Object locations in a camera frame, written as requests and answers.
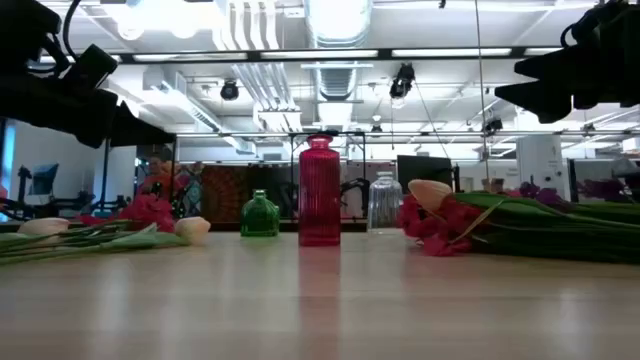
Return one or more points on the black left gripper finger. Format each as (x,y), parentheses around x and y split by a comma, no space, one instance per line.
(127,122)
(155,141)

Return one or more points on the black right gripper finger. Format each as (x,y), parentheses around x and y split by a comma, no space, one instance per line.
(550,65)
(542,102)

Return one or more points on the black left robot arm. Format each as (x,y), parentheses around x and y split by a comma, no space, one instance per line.
(25,30)

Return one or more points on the black background robot arm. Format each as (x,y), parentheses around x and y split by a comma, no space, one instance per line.
(356,187)

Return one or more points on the green glass vase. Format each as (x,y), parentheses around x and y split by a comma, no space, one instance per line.
(260,217)

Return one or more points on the red ribbed glass vase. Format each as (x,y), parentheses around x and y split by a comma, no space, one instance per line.
(320,200)

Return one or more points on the clear ribbed glass vase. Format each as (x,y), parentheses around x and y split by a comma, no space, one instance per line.
(385,202)

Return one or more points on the person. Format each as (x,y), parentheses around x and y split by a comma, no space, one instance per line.
(156,175)

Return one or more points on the black-legged background table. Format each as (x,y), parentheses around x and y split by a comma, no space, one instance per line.
(105,170)

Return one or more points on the black ceiling spotlight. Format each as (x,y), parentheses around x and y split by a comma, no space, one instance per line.
(492,125)
(402,80)
(229,90)

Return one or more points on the small tilted monitor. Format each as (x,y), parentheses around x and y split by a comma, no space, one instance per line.
(45,177)

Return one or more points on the colourful mandala tapestry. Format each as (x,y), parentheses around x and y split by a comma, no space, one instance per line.
(225,192)

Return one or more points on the overhead LED light bar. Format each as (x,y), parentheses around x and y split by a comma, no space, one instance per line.
(250,56)

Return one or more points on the black computer monitor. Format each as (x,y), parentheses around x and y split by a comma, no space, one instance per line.
(425,167)

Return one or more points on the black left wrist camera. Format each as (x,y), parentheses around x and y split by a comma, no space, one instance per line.
(90,67)

